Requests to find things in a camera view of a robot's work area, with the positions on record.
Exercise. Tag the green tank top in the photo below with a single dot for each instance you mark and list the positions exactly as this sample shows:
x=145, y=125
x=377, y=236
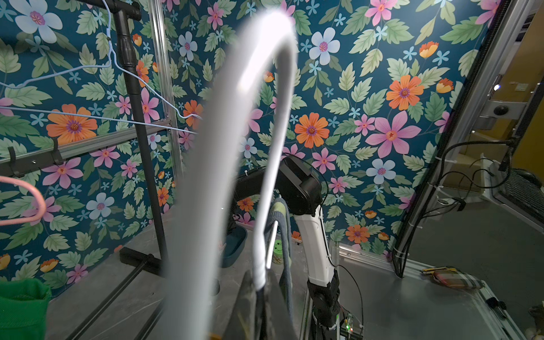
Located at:
x=24, y=306

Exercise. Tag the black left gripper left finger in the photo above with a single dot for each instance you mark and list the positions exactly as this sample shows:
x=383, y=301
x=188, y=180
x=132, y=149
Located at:
x=242, y=321

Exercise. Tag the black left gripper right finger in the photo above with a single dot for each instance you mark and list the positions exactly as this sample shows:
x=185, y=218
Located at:
x=278, y=324

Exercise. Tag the green round smiley toy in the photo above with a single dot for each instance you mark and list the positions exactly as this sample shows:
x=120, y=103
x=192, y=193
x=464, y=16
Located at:
x=277, y=255

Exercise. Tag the olive grey tank top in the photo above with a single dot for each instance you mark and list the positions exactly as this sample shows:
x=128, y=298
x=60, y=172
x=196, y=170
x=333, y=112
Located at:
x=278, y=221

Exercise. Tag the white wire hanger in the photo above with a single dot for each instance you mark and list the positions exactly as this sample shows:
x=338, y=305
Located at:
x=61, y=76
x=204, y=194

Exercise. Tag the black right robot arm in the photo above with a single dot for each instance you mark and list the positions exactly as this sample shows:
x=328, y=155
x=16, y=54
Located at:
x=300, y=188

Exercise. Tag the dark teal tray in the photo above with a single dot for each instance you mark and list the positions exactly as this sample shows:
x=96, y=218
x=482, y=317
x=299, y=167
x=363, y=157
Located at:
x=234, y=245

